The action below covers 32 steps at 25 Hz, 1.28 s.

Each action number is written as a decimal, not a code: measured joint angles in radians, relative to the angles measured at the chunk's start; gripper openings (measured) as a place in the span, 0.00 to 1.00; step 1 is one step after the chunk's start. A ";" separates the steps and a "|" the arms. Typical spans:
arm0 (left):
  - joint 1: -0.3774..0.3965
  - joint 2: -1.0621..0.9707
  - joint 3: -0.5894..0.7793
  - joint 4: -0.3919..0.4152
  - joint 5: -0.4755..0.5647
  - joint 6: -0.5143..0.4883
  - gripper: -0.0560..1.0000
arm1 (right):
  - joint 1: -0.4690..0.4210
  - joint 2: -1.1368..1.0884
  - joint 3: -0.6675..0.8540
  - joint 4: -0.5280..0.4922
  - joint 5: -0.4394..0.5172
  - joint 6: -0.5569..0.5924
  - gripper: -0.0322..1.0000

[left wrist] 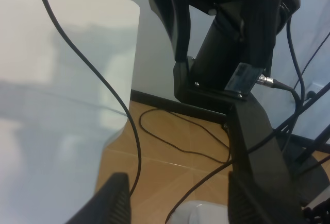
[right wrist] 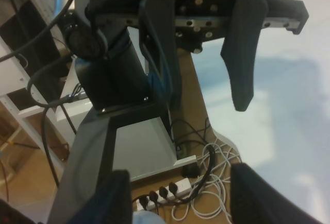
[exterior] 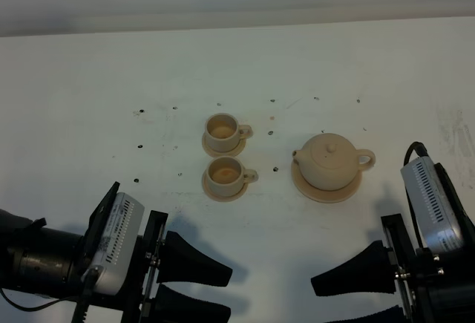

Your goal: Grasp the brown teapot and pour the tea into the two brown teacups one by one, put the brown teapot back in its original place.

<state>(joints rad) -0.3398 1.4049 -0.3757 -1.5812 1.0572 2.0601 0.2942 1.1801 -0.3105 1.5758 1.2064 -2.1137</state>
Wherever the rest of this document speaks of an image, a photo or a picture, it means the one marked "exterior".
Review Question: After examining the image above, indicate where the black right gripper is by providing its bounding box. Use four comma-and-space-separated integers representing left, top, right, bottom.
311, 163, 474, 323

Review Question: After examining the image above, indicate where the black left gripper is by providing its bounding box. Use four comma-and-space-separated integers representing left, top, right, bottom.
76, 211, 233, 323

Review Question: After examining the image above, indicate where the beige ceramic teapot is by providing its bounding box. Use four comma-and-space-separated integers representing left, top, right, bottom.
292, 133, 376, 191

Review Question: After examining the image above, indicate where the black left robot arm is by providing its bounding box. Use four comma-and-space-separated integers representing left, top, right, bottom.
1, 211, 232, 322

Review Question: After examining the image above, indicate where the beige teapot saucer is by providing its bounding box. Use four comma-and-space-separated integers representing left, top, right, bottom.
291, 162, 362, 203

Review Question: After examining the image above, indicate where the near beige cup saucer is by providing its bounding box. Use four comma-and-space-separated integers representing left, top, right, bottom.
201, 172, 249, 202

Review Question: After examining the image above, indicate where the beige cup saucer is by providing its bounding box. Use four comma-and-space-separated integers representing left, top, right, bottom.
201, 172, 249, 202
202, 133, 246, 157

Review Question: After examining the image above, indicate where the near beige teacup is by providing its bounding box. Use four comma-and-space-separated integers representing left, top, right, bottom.
204, 156, 259, 196

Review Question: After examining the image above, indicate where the beige teacup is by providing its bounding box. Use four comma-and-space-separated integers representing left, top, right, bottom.
203, 113, 253, 154
204, 156, 259, 196

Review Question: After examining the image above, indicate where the far beige cup saucer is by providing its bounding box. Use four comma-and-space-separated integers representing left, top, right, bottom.
202, 133, 246, 157

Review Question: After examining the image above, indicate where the far beige teacup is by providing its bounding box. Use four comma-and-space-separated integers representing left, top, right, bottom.
203, 113, 253, 154

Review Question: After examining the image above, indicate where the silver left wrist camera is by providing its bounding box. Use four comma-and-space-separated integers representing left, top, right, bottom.
79, 182, 145, 296

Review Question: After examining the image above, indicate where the black left camera cable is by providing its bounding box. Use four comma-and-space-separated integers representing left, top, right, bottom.
0, 286, 81, 313

